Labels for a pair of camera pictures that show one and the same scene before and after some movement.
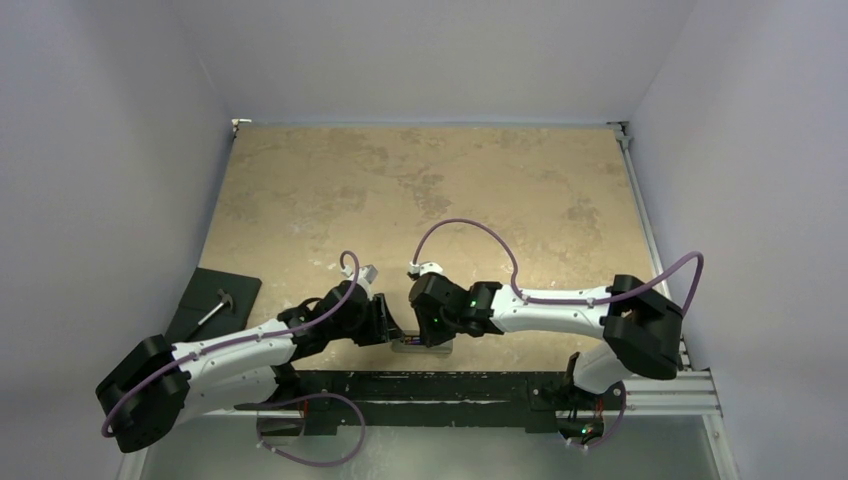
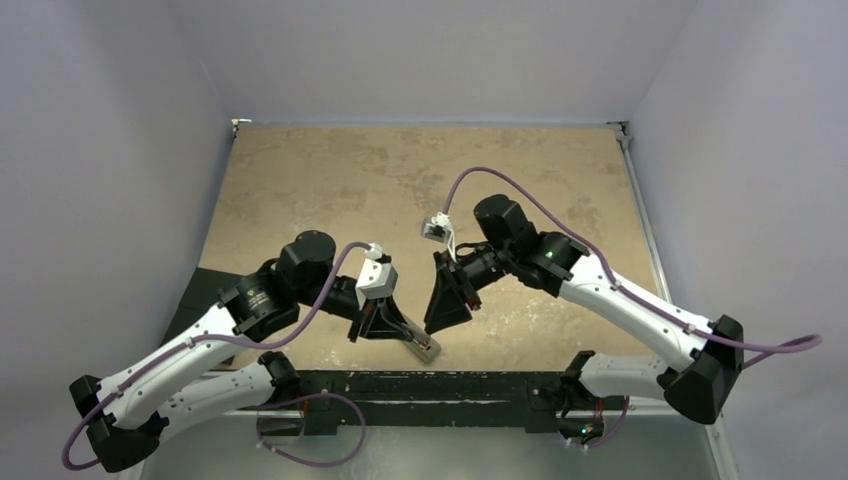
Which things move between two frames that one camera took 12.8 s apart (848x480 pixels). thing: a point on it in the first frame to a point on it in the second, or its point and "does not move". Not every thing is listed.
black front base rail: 330,398 does not move
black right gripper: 421,321 to 457,279
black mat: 201,297 does not move
